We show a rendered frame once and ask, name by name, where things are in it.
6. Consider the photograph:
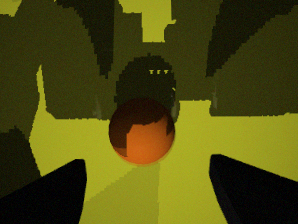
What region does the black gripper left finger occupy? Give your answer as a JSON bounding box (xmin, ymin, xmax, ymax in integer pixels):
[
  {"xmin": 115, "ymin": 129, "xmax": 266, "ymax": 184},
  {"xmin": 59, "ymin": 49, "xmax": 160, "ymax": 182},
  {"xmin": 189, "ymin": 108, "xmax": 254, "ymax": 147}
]
[{"xmin": 0, "ymin": 159, "xmax": 88, "ymax": 224}]

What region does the dark brown ball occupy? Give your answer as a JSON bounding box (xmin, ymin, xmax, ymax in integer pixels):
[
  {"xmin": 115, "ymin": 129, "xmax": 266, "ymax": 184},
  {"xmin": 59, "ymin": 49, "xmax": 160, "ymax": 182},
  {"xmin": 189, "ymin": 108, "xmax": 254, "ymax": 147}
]
[{"xmin": 108, "ymin": 99, "xmax": 176, "ymax": 148}]

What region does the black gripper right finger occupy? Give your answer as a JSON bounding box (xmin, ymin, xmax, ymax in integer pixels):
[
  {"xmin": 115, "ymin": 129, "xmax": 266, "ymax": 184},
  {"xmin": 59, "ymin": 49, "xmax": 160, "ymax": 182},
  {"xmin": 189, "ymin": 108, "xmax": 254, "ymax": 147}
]
[{"xmin": 209, "ymin": 153, "xmax": 298, "ymax": 224}]

